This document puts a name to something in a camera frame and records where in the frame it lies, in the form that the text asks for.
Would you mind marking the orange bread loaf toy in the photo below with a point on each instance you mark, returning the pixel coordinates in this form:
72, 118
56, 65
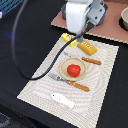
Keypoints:
87, 47

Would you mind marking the beige bowl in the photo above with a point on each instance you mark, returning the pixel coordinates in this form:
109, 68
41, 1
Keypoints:
124, 16

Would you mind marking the round beige plate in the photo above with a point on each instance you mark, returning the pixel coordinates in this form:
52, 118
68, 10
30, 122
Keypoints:
72, 60

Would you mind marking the white ghost-shaped toy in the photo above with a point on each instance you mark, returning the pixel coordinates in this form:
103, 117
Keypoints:
62, 99

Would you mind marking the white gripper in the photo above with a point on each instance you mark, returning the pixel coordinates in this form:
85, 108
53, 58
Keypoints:
79, 13

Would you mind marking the red toy tomato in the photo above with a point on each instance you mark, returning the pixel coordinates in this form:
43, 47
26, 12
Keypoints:
73, 70

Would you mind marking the beige woven placemat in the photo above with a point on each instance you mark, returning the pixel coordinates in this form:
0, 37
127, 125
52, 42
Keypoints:
87, 106

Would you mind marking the yellow butter box toy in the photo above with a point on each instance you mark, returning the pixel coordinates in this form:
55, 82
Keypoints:
66, 37

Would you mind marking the knife with orange handle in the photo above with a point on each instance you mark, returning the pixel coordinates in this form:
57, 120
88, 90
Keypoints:
84, 58

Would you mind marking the fork with orange handle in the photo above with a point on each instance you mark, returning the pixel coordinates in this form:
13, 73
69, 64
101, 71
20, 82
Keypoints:
72, 83

